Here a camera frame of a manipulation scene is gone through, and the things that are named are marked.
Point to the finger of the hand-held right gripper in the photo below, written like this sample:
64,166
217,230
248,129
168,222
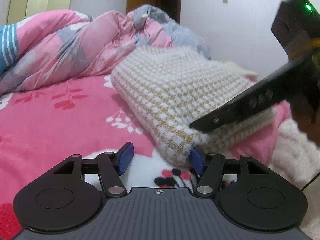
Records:
225,116

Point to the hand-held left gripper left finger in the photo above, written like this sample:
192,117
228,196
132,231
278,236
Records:
125,158

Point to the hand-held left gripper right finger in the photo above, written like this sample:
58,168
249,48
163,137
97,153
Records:
197,159

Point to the beige houndstooth knit cardigan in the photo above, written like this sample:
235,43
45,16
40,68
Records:
180,97

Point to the person's right hand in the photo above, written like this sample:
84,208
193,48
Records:
310,132

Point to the pink floral fleece blanket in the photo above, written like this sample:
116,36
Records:
62,130

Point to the white fluffy rug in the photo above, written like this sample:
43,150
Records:
295,155

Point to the pink grey floral quilt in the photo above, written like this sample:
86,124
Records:
87,47

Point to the teal striped pillow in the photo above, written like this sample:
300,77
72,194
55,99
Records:
7,46

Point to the pale yellow cabinet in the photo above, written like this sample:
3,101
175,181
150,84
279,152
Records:
37,5

